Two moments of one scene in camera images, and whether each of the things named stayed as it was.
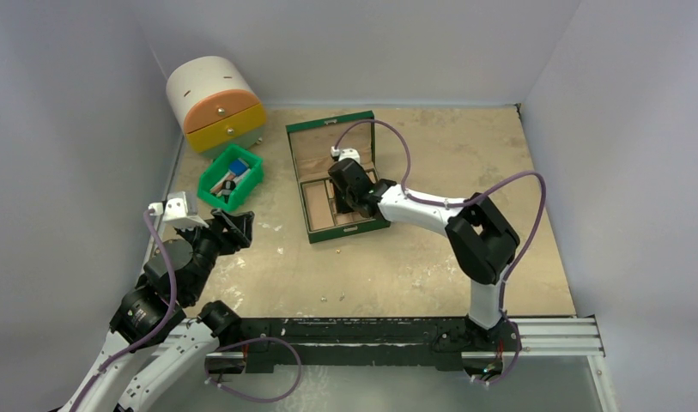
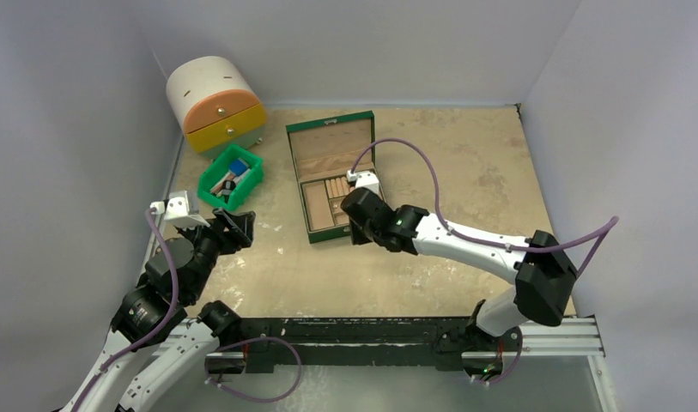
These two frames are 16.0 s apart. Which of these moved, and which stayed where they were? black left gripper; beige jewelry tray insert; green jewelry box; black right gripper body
Moved: black right gripper body
Stayed: black left gripper; green jewelry box; beige jewelry tray insert
